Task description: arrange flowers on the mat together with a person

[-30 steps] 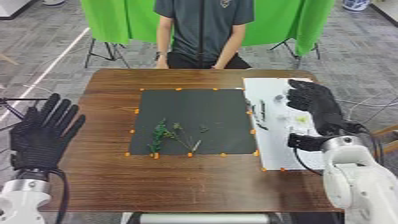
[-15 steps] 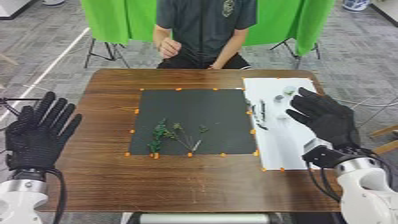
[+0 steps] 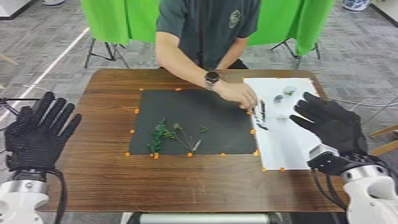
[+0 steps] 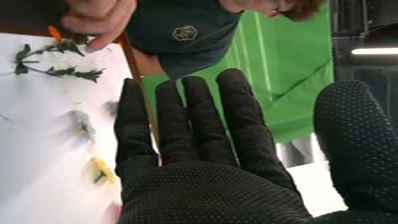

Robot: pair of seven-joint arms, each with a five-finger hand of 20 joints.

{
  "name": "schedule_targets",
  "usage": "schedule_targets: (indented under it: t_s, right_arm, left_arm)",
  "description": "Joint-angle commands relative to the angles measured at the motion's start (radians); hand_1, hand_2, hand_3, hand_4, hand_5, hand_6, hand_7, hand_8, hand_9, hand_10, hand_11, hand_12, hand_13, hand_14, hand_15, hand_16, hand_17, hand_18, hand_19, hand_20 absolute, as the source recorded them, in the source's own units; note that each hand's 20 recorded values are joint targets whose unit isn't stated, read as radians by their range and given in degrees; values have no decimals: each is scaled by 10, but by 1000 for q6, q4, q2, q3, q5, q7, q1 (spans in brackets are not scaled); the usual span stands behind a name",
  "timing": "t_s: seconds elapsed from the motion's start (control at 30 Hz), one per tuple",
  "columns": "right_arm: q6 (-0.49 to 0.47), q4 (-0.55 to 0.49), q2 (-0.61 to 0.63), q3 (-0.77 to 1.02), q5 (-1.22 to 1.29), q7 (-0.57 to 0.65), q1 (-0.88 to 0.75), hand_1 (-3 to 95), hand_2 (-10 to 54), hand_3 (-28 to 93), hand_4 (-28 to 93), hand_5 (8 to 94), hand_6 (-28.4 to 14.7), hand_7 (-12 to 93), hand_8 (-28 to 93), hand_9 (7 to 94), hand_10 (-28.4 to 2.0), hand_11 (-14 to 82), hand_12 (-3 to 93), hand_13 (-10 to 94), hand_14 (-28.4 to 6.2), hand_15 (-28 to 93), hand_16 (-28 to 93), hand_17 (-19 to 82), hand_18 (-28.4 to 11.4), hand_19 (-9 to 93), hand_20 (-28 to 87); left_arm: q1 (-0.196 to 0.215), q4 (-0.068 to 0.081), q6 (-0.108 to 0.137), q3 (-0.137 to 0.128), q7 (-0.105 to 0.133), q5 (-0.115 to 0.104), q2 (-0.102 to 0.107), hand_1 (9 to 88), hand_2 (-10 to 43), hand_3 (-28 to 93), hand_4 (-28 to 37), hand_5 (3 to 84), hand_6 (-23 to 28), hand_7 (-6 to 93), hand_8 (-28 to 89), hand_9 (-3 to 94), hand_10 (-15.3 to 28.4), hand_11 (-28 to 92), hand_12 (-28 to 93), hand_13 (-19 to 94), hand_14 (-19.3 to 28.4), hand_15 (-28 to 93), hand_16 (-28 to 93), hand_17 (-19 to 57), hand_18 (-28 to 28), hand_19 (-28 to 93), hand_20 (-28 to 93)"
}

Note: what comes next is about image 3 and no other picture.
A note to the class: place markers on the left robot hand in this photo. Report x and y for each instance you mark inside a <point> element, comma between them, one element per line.
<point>37,140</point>

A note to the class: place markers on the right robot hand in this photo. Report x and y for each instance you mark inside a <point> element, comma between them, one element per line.
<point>335,128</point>

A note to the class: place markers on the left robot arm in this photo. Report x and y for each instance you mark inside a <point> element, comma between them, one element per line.
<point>21,200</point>

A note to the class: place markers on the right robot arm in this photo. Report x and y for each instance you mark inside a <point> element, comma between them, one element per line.
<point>371,196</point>

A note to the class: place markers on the dark mat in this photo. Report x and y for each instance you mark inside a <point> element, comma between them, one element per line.
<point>197,113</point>

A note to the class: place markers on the person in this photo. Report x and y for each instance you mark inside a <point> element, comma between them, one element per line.
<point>202,30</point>

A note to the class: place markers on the wooden chair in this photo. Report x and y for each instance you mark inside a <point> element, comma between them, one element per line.
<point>385,140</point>

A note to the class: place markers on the white sheet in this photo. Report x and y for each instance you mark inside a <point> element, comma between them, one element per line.
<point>291,146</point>

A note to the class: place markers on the white flower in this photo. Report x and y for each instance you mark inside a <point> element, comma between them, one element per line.
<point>289,90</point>

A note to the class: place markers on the green sprig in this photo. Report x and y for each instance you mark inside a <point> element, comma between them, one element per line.
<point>204,129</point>
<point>181,135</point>
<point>158,135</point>

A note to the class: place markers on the black stand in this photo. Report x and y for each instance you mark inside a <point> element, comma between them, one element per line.
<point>294,51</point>
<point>108,53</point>

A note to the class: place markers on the pale grey bar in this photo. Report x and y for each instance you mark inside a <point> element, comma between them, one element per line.
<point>206,218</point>

